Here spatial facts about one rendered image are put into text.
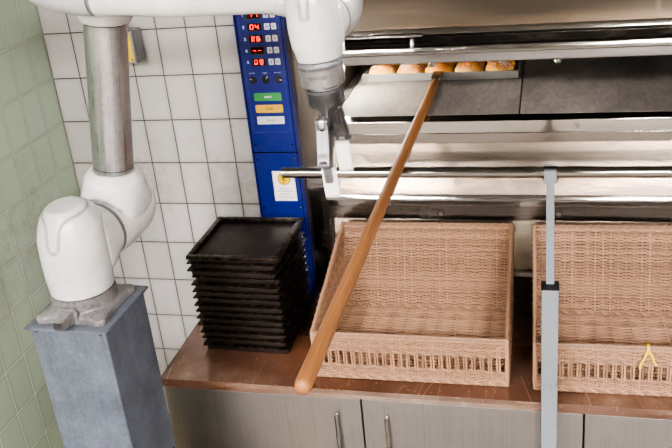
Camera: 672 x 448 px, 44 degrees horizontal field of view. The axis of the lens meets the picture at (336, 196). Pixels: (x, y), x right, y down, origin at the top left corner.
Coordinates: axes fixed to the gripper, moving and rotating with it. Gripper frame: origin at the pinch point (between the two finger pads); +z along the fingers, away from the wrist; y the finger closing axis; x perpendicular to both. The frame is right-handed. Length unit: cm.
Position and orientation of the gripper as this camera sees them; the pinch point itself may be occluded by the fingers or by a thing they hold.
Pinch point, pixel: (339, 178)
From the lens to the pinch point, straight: 176.4
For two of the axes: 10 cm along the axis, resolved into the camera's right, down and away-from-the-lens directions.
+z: 1.5, 9.1, 4.0
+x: 9.6, -0.5, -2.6
